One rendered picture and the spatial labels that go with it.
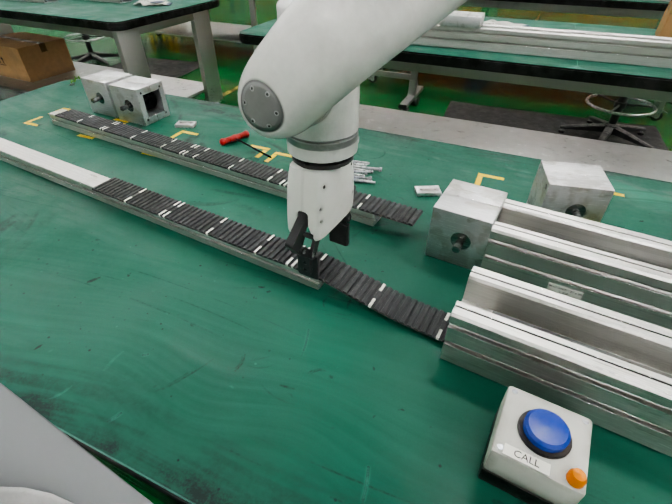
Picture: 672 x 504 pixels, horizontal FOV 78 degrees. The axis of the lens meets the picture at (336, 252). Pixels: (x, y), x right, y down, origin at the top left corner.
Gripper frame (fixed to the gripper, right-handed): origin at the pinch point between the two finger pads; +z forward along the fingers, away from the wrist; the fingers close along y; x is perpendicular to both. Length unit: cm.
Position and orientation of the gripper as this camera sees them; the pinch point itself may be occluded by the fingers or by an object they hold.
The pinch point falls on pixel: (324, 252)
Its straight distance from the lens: 59.8
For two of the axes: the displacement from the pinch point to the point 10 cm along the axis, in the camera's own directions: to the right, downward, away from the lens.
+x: 8.7, 3.1, -3.8
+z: 0.0, 7.8, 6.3
